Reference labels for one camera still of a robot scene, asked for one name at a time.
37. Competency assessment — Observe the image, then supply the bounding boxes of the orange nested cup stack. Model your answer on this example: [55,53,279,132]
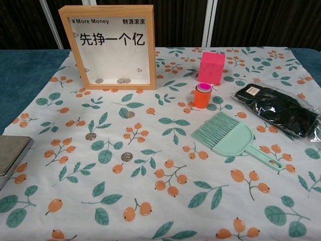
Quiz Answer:
[193,82,213,110]

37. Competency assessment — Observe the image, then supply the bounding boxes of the silver digital scale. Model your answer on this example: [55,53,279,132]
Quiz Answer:
[0,135,35,191]

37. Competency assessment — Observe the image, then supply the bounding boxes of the floral print tablecloth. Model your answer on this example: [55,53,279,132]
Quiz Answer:
[0,46,321,241]

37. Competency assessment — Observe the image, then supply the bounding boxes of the black socks in plastic bag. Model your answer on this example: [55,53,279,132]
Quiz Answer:
[230,79,321,145]

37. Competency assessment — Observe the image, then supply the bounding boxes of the mint green brush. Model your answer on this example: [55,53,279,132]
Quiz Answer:
[191,111,242,149]

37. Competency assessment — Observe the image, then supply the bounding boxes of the white partition post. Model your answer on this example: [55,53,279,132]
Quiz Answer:
[39,0,64,50]
[201,0,218,48]

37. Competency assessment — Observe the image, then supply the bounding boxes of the wooden frame money box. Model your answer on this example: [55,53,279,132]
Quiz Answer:
[58,4,157,90]

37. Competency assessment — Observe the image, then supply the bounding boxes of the pink foam cube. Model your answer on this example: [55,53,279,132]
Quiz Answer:
[197,52,226,86]

